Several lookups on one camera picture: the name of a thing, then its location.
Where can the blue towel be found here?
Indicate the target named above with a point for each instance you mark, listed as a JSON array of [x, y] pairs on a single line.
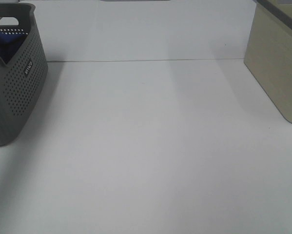
[[9, 45]]

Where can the grey perforated laundry basket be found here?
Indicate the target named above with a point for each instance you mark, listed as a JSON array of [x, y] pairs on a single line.
[[22, 78]]

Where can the beige plastic bin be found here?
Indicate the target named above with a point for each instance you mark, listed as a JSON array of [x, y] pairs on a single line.
[[269, 52]]

